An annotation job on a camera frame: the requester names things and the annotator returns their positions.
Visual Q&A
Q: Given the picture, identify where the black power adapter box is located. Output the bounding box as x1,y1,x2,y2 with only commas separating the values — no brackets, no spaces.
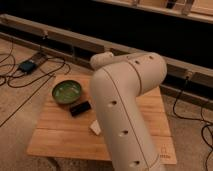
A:
18,60,36,73

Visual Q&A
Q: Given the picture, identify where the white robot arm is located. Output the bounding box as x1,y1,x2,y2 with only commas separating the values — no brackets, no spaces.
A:
90,52,167,171

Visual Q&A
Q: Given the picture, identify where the black cable at right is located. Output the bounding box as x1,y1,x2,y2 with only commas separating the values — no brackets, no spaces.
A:
172,75,213,171

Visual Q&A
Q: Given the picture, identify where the black rectangular block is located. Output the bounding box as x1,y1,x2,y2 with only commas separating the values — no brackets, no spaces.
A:
70,101,91,116

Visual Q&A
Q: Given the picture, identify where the white sponge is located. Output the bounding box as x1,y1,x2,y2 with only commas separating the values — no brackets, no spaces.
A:
90,120,101,135

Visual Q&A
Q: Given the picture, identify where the black cable on floor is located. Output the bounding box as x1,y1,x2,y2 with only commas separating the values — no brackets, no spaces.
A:
0,39,72,128

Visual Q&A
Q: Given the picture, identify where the wooden table board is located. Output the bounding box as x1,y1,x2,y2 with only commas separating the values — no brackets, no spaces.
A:
26,73,178,166

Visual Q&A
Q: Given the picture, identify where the green bowl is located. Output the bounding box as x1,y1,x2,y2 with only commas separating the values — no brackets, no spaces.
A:
52,80,82,104

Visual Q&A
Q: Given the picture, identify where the long wooden rail frame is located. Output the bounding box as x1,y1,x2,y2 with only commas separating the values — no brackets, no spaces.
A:
0,14,213,110

